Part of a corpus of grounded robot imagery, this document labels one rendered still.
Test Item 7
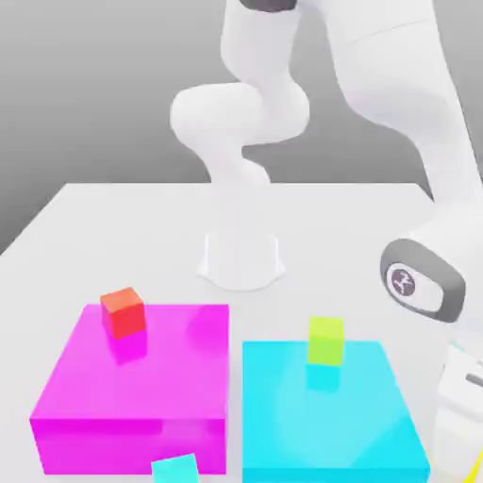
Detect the small cyan cube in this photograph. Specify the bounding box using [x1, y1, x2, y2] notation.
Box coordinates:
[150, 453, 200, 483]

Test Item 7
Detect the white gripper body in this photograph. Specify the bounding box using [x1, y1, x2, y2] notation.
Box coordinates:
[432, 341, 483, 483]

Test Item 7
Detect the large cyan box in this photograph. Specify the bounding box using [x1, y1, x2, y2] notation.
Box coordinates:
[241, 340, 432, 483]

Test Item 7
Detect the small yellow cube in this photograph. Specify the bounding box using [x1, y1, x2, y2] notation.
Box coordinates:
[462, 447, 483, 483]

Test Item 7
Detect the large magenta box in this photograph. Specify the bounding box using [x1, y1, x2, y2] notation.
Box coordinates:
[28, 303, 230, 476]

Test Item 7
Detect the small green cube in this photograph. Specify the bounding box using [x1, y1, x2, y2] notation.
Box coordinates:
[307, 315, 345, 367]

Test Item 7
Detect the small red cube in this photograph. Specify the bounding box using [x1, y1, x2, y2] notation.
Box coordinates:
[99, 286, 147, 341]

